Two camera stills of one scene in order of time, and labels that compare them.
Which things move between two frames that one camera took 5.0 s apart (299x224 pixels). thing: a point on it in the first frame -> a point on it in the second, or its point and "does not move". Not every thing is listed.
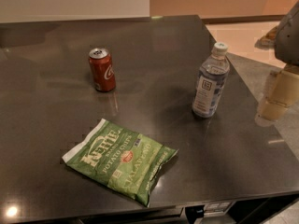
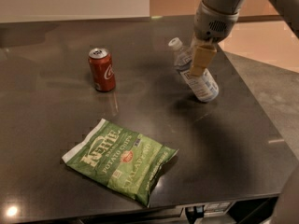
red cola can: (102, 69) does not move
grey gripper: (288, 37) -> (212, 26)
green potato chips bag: (126, 161) does not move
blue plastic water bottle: (211, 82) -> (202, 84)
